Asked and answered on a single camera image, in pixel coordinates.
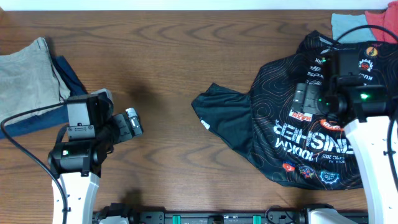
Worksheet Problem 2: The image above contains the black cycling jersey orange print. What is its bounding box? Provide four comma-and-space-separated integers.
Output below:
192, 31, 397, 190

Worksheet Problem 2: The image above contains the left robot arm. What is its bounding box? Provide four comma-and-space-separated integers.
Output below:
48, 104, 143, 223

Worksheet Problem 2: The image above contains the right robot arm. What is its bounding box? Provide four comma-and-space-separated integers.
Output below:
292, 83, 397, 223

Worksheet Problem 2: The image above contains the folded navy blue garment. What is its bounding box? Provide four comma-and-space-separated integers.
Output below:
6, 56, 88, 137

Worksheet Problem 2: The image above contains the light grey t-shirt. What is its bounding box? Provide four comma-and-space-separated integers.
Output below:
331, 13, 376, 44

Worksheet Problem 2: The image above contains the folded beige garment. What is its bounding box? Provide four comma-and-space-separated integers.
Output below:
1, 37, 71, 120

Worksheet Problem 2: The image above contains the red t-shirt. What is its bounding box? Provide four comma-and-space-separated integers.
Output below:
365, 1, 397, 44

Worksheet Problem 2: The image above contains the black mounting rail base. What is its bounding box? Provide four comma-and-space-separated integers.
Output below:
93, 203, 369, 224

